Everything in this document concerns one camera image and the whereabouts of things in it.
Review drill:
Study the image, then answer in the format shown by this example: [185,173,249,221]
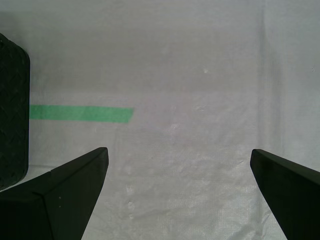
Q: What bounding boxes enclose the long green tape strip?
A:
[29,104,135,124]

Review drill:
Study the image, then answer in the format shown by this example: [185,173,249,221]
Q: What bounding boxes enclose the white table cloth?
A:
[0,0,320,240]

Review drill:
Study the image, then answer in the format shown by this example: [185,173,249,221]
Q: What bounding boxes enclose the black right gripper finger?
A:
[0,146,110,240]
[250,148,320,240]

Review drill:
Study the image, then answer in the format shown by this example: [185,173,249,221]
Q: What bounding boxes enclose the black perforated plastic basket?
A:
[0,32,31,193]

